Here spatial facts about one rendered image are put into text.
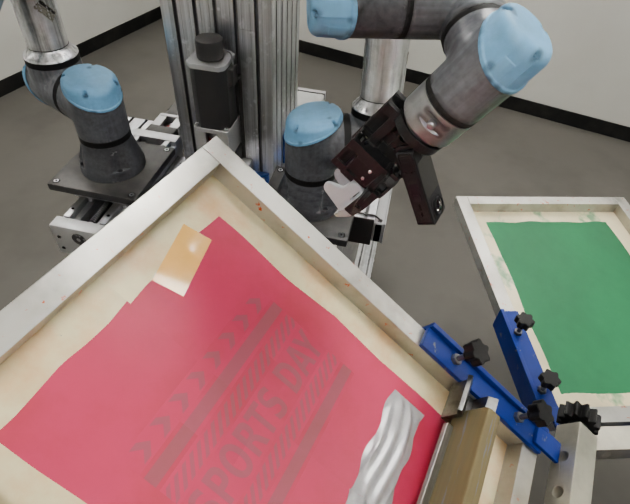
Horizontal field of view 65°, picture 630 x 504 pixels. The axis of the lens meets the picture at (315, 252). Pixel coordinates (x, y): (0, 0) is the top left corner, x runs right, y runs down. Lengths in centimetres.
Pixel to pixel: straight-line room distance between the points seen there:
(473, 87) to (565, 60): 380
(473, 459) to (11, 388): 61
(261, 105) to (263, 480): 83
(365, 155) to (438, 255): 232
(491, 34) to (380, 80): 49
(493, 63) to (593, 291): 116
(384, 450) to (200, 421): 29
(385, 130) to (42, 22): 84
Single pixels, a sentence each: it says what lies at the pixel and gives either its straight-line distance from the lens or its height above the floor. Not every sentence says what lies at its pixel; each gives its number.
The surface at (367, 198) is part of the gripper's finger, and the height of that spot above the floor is 159.
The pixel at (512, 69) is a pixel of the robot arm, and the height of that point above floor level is 180.
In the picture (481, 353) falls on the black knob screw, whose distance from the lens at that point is 87.
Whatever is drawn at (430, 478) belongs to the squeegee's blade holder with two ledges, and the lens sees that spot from 83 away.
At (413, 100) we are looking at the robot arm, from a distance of 60.
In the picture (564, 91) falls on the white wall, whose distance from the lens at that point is 443.
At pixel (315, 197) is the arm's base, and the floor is 132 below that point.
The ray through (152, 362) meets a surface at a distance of 68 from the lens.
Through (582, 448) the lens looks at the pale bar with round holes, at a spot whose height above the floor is 116.
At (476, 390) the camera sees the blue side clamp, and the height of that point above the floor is 124.
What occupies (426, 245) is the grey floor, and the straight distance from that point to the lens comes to 297.
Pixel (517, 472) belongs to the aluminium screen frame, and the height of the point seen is 116.
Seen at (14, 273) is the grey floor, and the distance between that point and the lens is 303.
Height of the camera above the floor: 201
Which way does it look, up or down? 46 degrees down
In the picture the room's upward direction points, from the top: 4 degrees clockwise
